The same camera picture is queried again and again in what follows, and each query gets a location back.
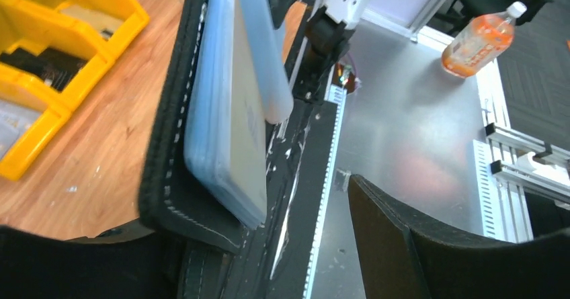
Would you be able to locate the silver cards in bin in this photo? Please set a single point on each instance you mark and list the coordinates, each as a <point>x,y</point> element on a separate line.
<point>15,121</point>

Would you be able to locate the right yellow bin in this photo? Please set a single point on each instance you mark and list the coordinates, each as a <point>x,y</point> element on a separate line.
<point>133,15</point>

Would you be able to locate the left yellow bin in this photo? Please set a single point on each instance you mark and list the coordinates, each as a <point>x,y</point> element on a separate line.
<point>30,92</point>

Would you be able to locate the middle yellow bin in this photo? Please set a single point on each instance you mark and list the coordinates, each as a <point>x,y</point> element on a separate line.
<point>98,63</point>

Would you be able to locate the gold card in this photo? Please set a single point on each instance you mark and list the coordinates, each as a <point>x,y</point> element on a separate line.
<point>248,150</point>

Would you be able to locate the beige cards in bin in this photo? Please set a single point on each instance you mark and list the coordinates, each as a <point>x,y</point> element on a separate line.
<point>103,23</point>

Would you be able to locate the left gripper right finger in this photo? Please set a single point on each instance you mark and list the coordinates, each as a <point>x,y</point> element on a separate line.
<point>405,253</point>

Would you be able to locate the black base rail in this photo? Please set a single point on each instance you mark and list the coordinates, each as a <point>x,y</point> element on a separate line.
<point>302,157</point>

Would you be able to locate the orange drink bottle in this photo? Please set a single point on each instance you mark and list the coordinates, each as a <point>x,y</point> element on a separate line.
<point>481,41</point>

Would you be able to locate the black cards in bin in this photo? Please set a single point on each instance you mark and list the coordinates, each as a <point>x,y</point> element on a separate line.
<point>54,67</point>

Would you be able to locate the yellow bin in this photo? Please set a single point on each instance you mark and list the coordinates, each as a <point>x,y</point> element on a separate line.
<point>98,63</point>
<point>133,15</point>
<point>30,92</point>

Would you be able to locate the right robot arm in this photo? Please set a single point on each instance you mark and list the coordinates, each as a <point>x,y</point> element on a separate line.
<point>328,34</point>

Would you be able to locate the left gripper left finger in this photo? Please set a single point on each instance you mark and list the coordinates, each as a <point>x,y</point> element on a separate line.
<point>128,261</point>

